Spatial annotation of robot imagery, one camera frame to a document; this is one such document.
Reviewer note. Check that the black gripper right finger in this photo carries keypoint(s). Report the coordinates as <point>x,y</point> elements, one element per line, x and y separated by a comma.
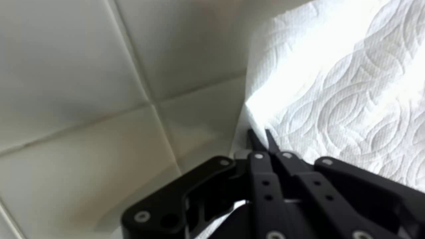
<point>354,202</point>

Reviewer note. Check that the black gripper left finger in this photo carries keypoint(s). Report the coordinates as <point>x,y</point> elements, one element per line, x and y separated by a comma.
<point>241,191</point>

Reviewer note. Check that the white paper towel sheet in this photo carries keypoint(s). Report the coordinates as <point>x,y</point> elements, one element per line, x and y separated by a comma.
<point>343,78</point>

